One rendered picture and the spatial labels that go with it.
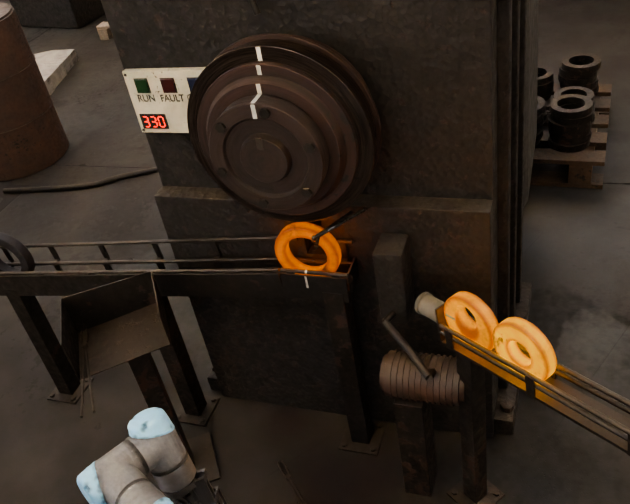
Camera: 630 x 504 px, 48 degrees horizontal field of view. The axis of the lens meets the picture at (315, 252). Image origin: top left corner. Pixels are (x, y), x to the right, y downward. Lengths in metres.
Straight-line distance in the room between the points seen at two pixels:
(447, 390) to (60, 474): 1.41
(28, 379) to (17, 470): 0.45
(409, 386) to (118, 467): 0.83
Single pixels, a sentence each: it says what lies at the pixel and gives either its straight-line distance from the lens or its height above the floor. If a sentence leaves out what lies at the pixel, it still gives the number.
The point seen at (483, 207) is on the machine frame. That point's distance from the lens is 1.81.
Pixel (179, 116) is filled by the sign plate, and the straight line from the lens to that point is 1.96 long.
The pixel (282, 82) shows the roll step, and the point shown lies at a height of 1.28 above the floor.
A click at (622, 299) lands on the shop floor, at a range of 2.90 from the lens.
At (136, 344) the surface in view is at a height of 0.60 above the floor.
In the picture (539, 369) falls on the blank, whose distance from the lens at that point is 1.62.
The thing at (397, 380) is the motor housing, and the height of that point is 0.50.
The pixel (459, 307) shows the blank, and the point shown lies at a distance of 1.72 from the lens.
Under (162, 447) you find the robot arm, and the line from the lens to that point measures 1.38.
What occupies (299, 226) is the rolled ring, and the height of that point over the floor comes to 0.84.
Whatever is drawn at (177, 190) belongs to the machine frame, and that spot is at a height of 0.87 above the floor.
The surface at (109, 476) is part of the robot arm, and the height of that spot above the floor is 0.91.
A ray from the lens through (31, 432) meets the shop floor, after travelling 2.86.
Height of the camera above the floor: 1.89
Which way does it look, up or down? 36 degrees down
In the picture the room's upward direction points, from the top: 11 degrees counter-clockwise
